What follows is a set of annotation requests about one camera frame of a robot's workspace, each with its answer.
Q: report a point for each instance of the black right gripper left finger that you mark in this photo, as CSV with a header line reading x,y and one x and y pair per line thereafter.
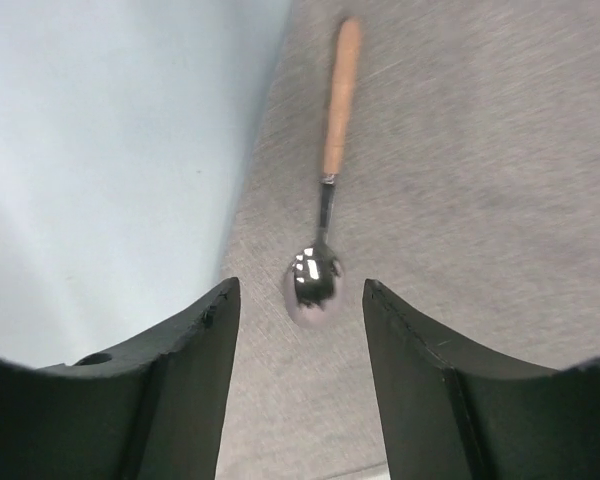
x,y
151,407

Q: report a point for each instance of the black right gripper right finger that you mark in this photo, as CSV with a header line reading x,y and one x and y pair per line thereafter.
x,y
452,408

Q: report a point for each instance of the wooden handled metal spoon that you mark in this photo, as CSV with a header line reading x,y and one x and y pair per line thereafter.
x,y
314,281

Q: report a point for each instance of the grey cloth napkin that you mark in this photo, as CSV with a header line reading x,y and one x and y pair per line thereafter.
x,y
470,187

